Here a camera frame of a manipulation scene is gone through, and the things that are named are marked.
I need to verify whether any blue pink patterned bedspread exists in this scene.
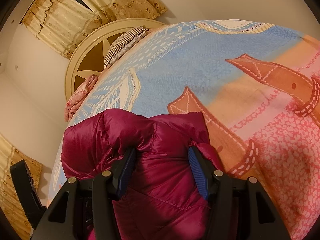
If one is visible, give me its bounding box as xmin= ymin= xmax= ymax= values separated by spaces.
xmin=47 ymin=18 xmax=320 ymax=240

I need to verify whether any pink floral folded blanket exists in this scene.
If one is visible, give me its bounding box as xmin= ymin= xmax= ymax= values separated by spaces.
xmin=64 ymin=74 xmax=98 ymax=122

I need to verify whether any beige floral curtain behind headboard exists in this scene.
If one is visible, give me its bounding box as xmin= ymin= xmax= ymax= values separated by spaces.
xmin=22 ymin=0 xmax=167 ymax=59

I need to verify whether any beige floral side curtain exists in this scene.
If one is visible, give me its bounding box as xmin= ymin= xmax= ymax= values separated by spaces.
xmin=0 ymin=137 xmax=43 ymax=239

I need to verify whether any cream wooden headboard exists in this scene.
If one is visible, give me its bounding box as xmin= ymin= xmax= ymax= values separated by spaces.
xmin=65 ymin=18 xmax=165 ymax=100

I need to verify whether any magenta quilted puffer jacket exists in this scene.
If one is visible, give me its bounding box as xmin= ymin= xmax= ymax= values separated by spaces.
xmin=61 ymin=109 xmax=223 ymax=239

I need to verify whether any striped pillow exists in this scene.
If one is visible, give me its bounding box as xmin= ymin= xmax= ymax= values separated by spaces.
xmin=104 ymin=25 xmax=150 ymax=69

